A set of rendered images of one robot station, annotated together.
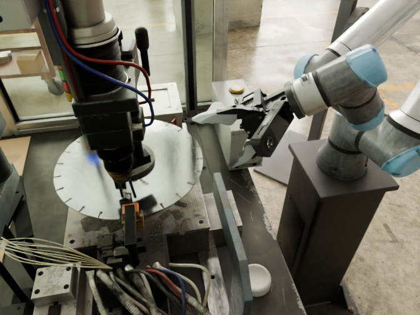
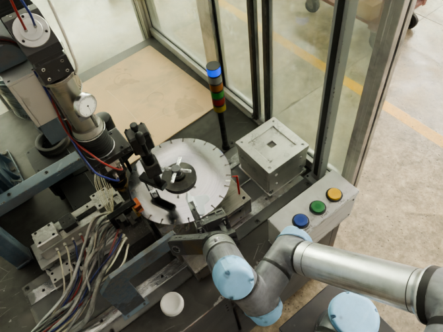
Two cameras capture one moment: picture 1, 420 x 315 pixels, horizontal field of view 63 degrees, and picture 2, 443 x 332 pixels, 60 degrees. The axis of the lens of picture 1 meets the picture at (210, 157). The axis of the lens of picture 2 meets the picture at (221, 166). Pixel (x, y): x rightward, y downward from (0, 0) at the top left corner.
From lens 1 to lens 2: 0.86 m
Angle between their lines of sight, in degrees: 48
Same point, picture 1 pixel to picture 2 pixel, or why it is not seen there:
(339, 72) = (213, 259)
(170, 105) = (273, 161)
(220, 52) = (352, 153)
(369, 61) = (217, 275)
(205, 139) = not seen: hidden behind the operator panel
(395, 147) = not seen: outside the picture
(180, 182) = (173, 215)
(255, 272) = (174, 301)
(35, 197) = not seen: hidden behind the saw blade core
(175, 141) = (212, 190)
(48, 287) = (97, 198)
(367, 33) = (320, 265)
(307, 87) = (207, 246)
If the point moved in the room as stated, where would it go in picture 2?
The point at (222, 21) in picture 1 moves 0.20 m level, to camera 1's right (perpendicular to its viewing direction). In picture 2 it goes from (359, 132) to (411, 184)
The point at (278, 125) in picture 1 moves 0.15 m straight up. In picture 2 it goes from (191, 246) to (178, 215)
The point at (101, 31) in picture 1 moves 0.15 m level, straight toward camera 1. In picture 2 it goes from (79, 136) to (18, 178)
